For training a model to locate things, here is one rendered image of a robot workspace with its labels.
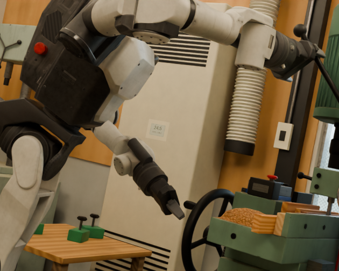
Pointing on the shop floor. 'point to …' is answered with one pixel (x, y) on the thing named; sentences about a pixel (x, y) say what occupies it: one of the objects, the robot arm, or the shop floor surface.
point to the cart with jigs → (81, 245)
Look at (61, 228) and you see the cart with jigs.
